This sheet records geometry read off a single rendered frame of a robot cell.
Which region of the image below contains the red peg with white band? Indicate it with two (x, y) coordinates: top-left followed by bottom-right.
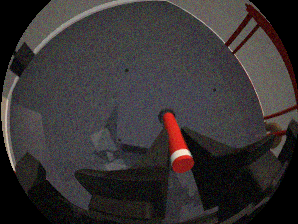
(164, 113), (194, 173)

